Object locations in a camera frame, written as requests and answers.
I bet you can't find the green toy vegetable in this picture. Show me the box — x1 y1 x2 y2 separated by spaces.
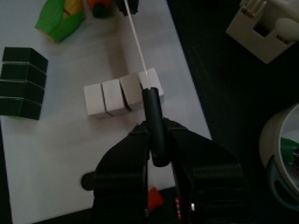
279 136 299 165

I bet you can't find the white knife block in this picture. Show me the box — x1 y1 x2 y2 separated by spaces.
224 0 299 65

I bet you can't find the toy corn with green husk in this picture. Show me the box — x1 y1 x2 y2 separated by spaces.
33 0 86 44

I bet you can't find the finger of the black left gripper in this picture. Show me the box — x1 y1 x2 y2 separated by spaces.
114 0 140 17

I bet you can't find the orange toy carrot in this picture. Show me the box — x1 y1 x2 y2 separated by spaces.
86 0 114 19

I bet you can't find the dark green toy sushi roll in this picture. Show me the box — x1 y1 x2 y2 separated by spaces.
0 46 49 121

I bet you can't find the red toy pepper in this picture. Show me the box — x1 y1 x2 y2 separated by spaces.
146 186 165 213

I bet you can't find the white cutting board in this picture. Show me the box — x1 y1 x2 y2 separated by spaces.
0 0 213 224

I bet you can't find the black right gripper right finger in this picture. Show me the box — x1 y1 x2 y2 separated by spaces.
162 117 248 224

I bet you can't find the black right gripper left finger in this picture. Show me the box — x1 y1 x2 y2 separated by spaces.
90 121 150 224

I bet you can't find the black-handled white-bladed toy knife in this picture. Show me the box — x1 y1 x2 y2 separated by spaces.
122 0 172 168

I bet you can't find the white round bowl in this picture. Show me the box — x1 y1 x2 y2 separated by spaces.
257 103 299 213

